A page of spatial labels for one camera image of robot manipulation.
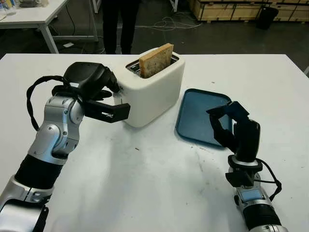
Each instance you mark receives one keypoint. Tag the white metal frame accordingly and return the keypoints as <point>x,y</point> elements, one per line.
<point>307,71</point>

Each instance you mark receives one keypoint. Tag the person in dark clothes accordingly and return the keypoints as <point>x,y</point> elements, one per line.
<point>118,26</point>

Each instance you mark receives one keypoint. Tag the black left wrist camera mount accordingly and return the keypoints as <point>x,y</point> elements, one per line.
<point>116,112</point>

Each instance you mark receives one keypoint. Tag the brown bread slice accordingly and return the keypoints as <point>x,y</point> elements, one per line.
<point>155,61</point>

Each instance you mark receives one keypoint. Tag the black waste bin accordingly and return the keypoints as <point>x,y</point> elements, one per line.
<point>266,18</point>

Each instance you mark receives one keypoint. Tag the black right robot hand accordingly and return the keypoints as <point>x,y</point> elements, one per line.
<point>248,140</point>

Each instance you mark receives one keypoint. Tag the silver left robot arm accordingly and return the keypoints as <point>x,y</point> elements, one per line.
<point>46,154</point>

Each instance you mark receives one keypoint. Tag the dark blue plastic tray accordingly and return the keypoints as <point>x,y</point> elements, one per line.
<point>195,116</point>

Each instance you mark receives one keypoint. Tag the clear bottle yellow label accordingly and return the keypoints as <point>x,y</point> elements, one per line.
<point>9,7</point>

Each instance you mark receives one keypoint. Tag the white two-slot toaster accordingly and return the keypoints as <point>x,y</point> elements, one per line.
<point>154,101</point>

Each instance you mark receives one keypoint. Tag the small white floor sheet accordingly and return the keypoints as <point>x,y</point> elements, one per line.
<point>68,44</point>

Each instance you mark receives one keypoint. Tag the wooden shipping crate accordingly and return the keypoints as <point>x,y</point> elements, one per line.
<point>293,10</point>
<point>224,10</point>

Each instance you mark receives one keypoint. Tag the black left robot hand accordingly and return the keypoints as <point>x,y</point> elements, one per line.
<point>89,77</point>

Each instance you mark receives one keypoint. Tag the white office table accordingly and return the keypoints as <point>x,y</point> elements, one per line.
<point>24,20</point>

